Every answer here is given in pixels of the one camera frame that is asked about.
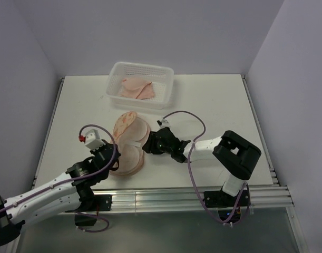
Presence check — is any aluminium frame rail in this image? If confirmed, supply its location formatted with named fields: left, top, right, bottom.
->
left=94, top=185, right=294, bottom=213

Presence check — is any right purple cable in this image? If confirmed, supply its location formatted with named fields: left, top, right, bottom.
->
left=162, top=110, right=251, bottom=225

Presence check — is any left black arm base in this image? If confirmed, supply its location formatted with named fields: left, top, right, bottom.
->
left=74, top=194, right=112, bottom=230

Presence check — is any purple cable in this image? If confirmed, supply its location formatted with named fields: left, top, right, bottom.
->
left=162, top=110, right=251, bottom=225
left=0, top=123, right=122, bottom=234

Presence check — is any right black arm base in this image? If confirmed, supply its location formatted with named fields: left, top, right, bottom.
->
left=203, top=190, right=251, bottom=225

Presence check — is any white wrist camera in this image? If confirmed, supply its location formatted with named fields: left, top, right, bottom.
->
left=79, top=129, right=105, bottom=151
left=157, top=119, right=170, bottom=129

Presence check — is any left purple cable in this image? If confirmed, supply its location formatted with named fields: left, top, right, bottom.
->
left=0, top=123, right=122, bottom=234

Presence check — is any peach pink bra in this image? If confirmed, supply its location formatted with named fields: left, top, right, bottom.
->
left=119, top=77, right=155, bottom=100

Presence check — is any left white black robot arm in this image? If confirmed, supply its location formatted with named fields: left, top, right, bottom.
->
left=0, top=143, right=120, bottom=246

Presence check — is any white perforated plastic basket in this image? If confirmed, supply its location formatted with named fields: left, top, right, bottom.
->
left=106, top=62, right=174, bottom=109

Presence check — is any peach floral laundry bag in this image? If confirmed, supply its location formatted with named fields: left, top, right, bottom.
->
left=111, top=111, right=151, bottom=176

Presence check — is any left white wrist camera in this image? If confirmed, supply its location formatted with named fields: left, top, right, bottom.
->
left=79, top=129, right=105, bottom=151

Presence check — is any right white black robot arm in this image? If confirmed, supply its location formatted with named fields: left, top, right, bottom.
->
left=142, top=127, right=261, bottom=206

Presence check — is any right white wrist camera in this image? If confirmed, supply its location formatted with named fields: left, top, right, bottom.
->
left=157, top=119, right=170, bottom=129

